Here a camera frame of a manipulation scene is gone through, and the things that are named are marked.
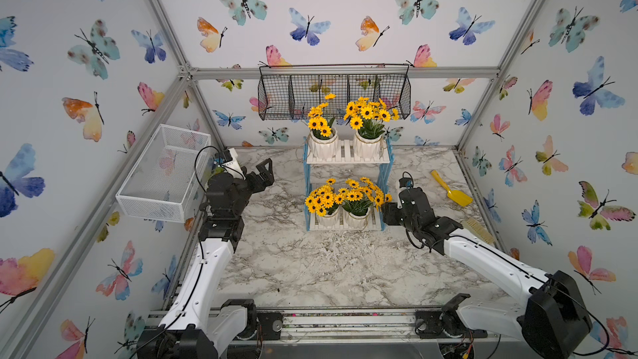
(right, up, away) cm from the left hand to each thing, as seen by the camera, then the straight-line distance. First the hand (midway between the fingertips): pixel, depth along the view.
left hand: (261, 161), depth 75 cm
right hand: (+41, -14, +9) cm, 44 cm away
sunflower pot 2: (+18, -13, +6) cm, 23 cm away
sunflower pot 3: (+30, -12, +8) cm, 33 cm away
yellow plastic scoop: (+75, -14, +30) cm, 82 cm away
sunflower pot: (+19, +6, 0) cm, 20 cm away
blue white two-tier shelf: (+26, +2, +7) cm, 27 cm away
